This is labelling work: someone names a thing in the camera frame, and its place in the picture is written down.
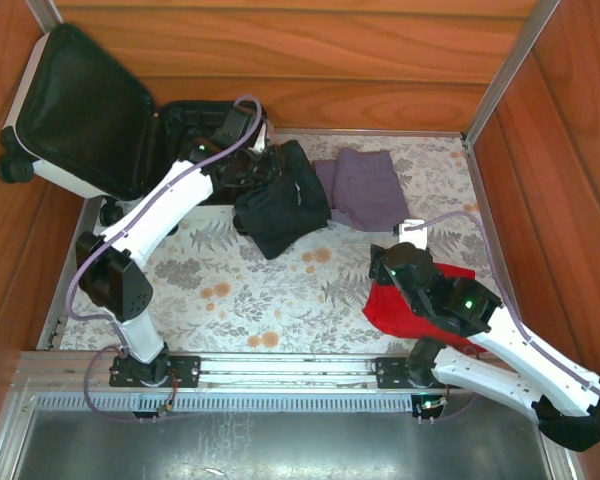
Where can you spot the black garment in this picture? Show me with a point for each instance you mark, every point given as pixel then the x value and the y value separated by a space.
pixel 290 215

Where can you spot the red garment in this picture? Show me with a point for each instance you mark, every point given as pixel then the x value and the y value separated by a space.
pixel 390 310

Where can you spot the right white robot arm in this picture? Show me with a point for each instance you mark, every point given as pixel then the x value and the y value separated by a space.
pixel 520 340

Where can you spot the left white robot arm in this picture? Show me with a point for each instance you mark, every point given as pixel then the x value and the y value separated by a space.
pixel 160 210

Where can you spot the aluminium mounting rail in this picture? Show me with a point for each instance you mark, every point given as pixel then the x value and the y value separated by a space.
pixel 280 367

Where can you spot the small green-lit circuit board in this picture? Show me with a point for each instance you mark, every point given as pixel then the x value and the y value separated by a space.
pixel 430 404

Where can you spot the aluminium corner post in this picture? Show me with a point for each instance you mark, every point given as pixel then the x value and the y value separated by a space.
pixel 42 12
pixel 510 65

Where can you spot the aluminium table edge rail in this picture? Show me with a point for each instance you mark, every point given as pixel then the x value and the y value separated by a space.
pixel 477 175
pixel 58 300
pixel 370 132

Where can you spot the floral tablecloth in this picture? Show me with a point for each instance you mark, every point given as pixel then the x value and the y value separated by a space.
pixel 260 300

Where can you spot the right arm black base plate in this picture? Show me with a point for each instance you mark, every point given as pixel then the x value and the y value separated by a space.
pixel 387 372

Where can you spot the purple garment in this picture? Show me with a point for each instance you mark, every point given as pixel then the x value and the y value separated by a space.
pixel 365 185

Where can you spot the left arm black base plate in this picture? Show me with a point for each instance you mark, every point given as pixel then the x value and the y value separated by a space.
pixel 185 372

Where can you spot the white hard-shell suitcase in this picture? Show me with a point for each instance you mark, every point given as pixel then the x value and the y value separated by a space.
pixel 80 110

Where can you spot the grey metal sheet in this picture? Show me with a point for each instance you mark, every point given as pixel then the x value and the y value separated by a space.
pixel 280 445

